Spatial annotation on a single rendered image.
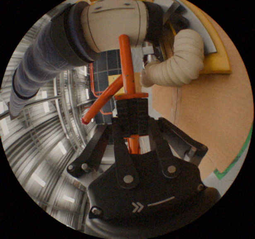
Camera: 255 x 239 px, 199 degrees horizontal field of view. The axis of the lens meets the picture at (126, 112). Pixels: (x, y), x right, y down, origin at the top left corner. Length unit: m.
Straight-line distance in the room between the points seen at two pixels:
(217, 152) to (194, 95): 0.12
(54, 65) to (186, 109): 0.34
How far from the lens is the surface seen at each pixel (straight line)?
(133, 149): 0.19
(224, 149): 0.16
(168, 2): 0.20
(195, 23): 0.17
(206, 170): 0.75
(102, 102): 0.16
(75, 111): 6.02
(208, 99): 0.16
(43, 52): 0.22
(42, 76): 0.29
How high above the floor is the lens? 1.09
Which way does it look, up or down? level
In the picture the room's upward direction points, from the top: 96 degrees counter-clockwise
